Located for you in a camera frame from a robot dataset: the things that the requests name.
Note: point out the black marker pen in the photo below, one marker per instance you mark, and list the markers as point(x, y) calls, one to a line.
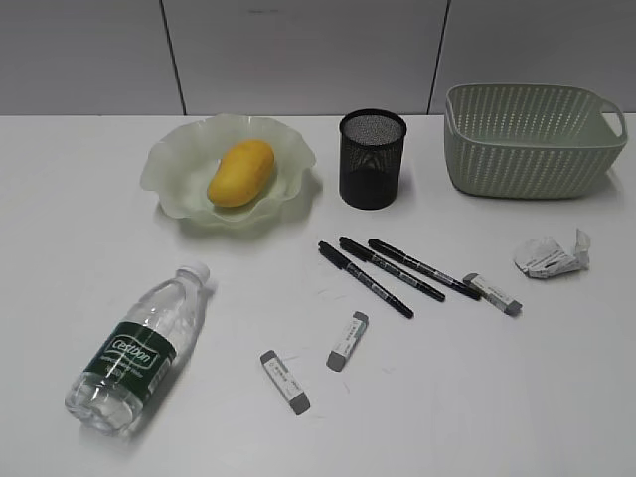
point(342, 262)
point(366, 255)
point(425, 269)

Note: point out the yellow mango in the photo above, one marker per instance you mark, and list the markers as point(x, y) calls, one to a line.
point(242, 174)

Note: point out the white grey eraser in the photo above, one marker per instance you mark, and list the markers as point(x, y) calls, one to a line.
point(493, 294)
point(287, 385)
point(343, 349)

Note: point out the white grey eraser front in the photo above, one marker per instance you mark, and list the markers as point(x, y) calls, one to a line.
point(287, 385)

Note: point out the white waste paper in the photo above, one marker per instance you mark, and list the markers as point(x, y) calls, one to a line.
point(544, 258)

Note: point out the clear plastic water bottle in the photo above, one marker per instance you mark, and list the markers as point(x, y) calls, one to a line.
point(162, 327)

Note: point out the black mesh pen holder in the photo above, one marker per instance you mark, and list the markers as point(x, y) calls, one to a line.
point(371, 147)

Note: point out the translucent green wavy plate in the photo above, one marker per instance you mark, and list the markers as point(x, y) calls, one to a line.
point(182, 164)

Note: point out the green woven plastic basket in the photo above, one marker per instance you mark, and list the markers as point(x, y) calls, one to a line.
point(529, 141)

